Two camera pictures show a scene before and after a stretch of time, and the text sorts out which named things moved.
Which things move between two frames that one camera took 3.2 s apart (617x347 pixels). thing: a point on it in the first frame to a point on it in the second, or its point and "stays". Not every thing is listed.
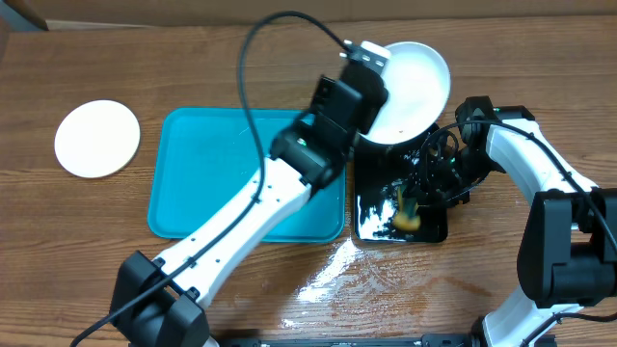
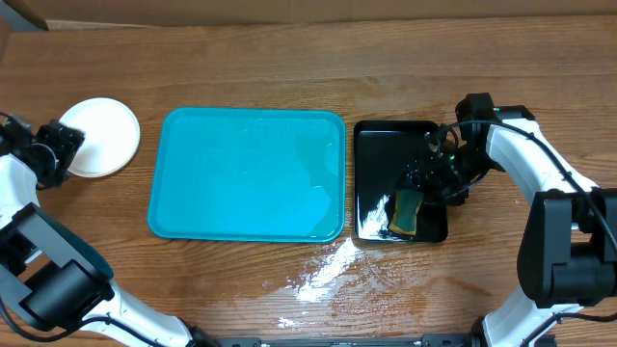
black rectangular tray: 381,170 stays
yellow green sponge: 409,216 stays
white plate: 418,88 to 112,136
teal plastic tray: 204,156 stays
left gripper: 372,119 to 65,142
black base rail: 357,340 stays
